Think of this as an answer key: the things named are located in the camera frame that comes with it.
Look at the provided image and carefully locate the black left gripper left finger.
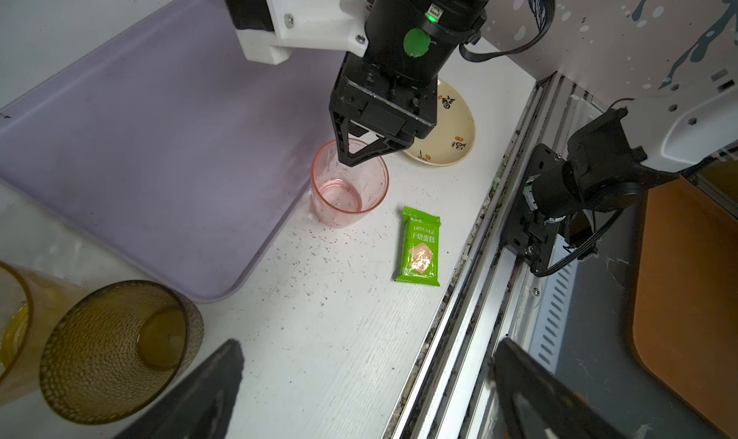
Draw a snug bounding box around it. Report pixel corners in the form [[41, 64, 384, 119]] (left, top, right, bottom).
[[117, 339, 244, 438]]

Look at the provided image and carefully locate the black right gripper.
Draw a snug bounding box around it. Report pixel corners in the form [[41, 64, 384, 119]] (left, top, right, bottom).
[[329, 53, 438, 167]]

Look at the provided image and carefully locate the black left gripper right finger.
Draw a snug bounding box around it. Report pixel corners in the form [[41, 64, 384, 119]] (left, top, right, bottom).
[[493, 337, 624, 438]]

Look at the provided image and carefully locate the pink smooth glass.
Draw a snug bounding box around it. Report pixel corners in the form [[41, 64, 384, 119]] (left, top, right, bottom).
[[311, 140, 389, 228]]

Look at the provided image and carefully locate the amber textured glass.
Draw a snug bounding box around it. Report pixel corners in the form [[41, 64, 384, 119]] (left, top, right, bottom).
[[40, 281, 205, 425]]

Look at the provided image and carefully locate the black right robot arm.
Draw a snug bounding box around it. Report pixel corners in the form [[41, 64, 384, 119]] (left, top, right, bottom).
[[329, 0, 737, 277]]

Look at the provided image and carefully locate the lilac plastic tray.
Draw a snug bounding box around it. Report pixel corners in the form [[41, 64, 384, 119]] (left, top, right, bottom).
[[1, 0, 343, 303]]

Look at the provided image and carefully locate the cream patterned plate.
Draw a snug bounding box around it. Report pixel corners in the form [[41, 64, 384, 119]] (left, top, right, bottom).
[[404, 80, 476, 167]]

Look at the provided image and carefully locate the green snack packet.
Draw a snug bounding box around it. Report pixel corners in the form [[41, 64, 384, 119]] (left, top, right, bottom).
[[394, 206, 441, 287]]

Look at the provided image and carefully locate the orange wooden board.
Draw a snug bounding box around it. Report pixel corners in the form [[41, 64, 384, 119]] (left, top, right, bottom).
[[630, 179, 737, 438]]

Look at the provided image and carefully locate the yellow clear glass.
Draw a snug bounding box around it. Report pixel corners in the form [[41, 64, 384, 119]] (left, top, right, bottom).
[[1, 262, 88, 406]]

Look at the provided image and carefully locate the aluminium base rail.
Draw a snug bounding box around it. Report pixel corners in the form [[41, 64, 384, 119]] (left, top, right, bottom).
[[384, 72, 592, 438]]

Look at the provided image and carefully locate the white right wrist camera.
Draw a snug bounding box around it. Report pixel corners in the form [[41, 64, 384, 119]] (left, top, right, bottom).
[[224, 0, 371, 65]]

